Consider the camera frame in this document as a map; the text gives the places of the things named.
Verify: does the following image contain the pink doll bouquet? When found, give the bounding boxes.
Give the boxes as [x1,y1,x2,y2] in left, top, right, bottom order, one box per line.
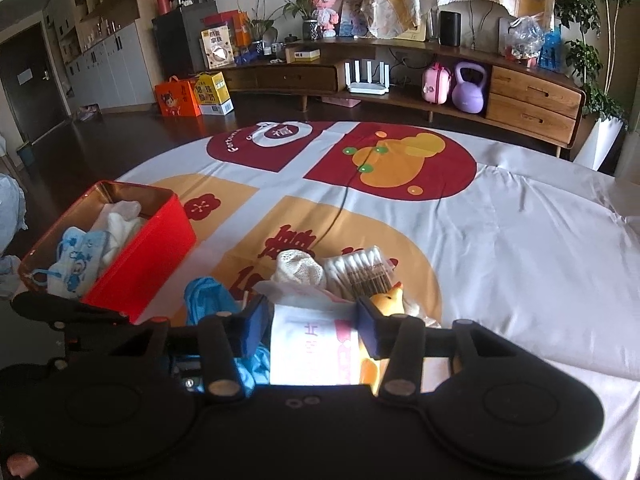
[307,0,344,39]

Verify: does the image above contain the yellow white printed box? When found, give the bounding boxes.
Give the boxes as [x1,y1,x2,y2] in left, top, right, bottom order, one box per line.
[200,24,236,70]

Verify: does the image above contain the yellow carton box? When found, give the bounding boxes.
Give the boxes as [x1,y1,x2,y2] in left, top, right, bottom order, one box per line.
[192,70,235,116]

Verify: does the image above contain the white tissue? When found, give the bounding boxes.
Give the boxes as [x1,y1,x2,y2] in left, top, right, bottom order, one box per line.
[402,299,442,329]

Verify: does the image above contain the potted plant patterned vase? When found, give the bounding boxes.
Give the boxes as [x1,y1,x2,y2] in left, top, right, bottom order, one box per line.
[279,0,324,41]

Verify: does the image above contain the blue printed child's mask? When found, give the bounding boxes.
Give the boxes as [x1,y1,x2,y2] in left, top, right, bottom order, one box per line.
[47,226,114,294]

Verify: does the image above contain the small grass plant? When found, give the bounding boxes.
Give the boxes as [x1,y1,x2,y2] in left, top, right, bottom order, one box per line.
[244,2,279,56]

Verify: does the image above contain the purple kettlebell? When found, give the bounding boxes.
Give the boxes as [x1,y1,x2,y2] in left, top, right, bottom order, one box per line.
[451,61,489,114]

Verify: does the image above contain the clear plastic bag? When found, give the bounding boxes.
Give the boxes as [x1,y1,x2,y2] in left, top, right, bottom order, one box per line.
[504,13,546,64]

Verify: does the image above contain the pink toy suitcase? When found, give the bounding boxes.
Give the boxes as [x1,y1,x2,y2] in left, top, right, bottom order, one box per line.
[421,62,454,107]

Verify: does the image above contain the yellow rubber duck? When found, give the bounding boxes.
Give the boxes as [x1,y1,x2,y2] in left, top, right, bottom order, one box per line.
[368,281,405,317]

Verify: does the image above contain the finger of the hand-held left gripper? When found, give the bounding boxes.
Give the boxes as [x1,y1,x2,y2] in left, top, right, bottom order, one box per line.
[10,291,132,329]

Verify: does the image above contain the orange gift box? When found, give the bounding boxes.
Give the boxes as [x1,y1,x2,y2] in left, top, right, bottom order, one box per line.
[153,75,202,119]

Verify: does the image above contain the grey cushioned backrest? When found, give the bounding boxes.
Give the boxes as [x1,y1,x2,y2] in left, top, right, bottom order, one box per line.
[457,0,521,54]

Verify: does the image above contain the potted green tree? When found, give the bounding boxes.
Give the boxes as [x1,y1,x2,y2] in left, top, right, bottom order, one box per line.
[554,0,640,172]

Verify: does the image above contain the wooden wall shelving unit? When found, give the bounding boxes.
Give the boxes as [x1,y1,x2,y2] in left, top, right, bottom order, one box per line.
[42,0,156,112]

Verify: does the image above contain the white face mask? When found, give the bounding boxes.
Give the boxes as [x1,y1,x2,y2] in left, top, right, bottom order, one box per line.
[89,199,146,266]

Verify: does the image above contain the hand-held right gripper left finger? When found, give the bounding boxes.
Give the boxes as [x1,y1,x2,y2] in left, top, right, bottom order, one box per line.
[116,294,272,404]

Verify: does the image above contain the white plastic bag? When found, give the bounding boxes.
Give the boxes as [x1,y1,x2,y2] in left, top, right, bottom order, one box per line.
[0,172,29,297]

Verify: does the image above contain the blue picture frame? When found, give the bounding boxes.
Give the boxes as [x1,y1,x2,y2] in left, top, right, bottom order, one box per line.
[338,0,366,37]

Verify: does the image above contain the black cylinder speaker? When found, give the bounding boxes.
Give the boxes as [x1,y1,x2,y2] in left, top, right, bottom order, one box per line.
[438,9,462,46]

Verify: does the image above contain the black mini fridge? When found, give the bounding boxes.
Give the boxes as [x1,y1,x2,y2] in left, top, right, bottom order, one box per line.
[152,2,221,94]

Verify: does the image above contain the printed white tablecloth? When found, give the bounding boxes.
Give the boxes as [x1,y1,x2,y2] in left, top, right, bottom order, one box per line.
[112,119,640,461]

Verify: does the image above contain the dark wooden door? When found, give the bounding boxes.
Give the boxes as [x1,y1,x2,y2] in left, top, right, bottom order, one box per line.
[0,22,69,144]

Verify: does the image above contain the white knit cloth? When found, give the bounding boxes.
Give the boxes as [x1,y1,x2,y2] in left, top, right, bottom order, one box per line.
[272,249,327,293]

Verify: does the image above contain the blue nitrile glove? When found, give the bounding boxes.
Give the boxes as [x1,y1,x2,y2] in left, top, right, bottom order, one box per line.
[183,276,271,387]

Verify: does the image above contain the wooden TV cabinet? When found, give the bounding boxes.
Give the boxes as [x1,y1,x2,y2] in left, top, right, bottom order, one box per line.
[219,37,587,159]

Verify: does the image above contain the person's left hand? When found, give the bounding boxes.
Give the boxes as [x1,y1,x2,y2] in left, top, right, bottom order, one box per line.
[5,453,37,479]

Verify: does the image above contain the white packet pink print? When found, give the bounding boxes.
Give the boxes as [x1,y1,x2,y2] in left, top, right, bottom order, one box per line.
[252,279,362,387]

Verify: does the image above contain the blue pack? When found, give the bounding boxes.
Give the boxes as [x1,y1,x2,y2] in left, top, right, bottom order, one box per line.
[538,29,564,72]

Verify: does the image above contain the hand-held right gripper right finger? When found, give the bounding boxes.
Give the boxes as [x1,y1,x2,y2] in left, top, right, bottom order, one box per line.
[355,297,497,404]

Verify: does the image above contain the red tin box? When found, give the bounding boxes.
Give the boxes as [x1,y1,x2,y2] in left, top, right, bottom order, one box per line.
[18,179,197,324]

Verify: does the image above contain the white router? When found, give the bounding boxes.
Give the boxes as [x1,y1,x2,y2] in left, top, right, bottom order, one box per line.
[344,58,391,95]

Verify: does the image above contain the cotton swab bag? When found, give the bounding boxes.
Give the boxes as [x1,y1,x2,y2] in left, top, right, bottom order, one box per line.
[322,245,399,302]

